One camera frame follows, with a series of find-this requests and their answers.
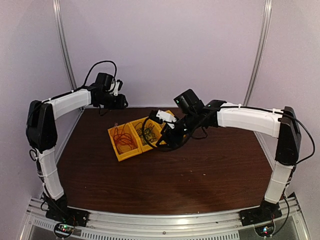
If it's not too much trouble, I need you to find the yellow three-compartment bin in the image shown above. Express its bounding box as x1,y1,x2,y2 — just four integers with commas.
107,117,165,162

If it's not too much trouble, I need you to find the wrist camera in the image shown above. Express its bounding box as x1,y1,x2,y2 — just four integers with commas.
110,79,123,96
149,109,177,129

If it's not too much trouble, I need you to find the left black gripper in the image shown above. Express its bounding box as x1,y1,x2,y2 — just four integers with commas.
97,92,128,110

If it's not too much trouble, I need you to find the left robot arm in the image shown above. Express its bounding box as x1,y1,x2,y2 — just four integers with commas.
25,72,129,222

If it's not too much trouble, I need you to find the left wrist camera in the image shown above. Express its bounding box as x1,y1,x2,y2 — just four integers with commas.
110,79,123,96

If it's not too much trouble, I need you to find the left camera black cable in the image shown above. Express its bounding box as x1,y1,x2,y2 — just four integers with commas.
74,60,118,91

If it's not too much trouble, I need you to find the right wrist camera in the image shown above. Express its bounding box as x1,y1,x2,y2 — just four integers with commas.
149,109,177,129

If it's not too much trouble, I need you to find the aluminium frame post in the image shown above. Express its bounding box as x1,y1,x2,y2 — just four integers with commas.
51,0,85,112
243,0,273,106

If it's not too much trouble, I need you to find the left aluminium frame post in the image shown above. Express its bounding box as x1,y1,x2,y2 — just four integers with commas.
51,0,85,112

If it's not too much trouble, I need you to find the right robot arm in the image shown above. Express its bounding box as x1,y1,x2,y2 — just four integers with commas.
151,89,301,221

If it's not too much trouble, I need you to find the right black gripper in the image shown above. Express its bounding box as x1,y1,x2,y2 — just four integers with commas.
156,111,200,149

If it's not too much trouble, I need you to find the camera black cable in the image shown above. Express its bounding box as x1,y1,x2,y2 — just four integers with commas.
74,60,118,91
141,117,208,153

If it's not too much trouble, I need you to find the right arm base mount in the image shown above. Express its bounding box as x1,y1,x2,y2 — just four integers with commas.
239,206,283,238

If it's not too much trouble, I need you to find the right aluminium frame post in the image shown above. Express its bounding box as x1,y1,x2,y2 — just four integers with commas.
243,0,273,106

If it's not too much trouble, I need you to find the right camera black cable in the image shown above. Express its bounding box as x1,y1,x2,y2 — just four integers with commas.
141,117,208,153

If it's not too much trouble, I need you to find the front aluminium rail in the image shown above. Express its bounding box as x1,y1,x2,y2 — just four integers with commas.
17,197,311,240

